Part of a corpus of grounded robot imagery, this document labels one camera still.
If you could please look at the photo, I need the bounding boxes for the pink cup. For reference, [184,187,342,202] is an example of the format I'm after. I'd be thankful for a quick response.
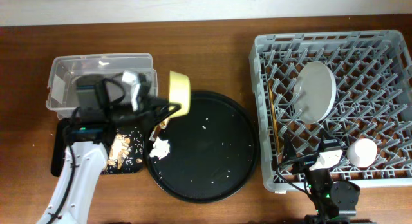
[346,138,377,168]

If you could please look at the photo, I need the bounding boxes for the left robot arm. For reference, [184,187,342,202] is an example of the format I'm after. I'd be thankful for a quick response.
[39,71,191,223]

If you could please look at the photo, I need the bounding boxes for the food scraps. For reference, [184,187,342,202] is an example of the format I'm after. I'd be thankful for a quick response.
[101,134,144,174]

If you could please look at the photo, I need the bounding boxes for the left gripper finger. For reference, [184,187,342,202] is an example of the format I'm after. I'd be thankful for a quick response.
[151,97,182,113]
[151,107,180,131]

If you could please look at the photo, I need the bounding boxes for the yellow bowl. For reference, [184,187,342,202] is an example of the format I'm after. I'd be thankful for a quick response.
[169,71,191,118]

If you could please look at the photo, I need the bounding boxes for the grey dishwasher rack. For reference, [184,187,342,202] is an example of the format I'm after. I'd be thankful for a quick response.
[248,30,411,193]

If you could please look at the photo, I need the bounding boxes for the round black serving tray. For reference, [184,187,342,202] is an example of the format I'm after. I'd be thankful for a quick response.
[144,91,260,203]

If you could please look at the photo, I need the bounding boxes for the clear plastic storage bin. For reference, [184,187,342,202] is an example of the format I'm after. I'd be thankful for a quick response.
[46,53,158,120]

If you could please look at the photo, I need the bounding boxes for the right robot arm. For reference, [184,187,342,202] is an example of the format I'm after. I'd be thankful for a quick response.
[277,131,361,224]

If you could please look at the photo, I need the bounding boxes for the grey round plate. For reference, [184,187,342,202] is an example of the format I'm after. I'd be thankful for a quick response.
[293,61,337,124]

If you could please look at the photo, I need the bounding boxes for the gold foil wrapper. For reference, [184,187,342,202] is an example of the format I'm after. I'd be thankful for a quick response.
[149,118,170,142]

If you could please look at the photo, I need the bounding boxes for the white tissue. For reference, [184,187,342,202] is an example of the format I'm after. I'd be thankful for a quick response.
[149,137,170,160]

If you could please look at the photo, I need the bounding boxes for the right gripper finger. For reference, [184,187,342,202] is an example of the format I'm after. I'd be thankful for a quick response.
[282,133,296,163]
[318,129,341,152]

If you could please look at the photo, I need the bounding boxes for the black rectangular tray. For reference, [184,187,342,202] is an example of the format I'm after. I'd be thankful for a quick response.
[51,118,144,177]

